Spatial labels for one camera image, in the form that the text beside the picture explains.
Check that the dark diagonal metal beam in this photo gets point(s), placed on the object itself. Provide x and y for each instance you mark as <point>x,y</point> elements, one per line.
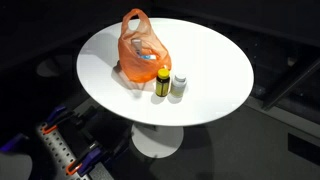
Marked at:
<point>290,83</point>

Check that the white cap pill bottle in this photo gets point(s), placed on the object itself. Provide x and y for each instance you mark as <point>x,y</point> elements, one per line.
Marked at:
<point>179,85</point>

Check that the white rounded object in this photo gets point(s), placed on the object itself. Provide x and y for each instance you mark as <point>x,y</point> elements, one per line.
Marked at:
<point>14,166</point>

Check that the purple orange spring clamp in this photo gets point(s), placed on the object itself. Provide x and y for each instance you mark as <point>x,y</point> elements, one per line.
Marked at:
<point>87,160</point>
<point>56,116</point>

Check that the white table pedestal base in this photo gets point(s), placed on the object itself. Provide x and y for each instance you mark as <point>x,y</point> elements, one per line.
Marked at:
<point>156,141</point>

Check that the yellow cap dark bottle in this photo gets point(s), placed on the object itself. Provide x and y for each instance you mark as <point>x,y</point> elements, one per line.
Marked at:
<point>162,85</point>

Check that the blue label white bottle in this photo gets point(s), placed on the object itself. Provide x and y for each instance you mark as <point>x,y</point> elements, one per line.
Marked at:
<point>148,57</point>

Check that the orange plastic bag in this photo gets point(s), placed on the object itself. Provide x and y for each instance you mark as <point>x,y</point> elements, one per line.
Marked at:
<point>140,68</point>

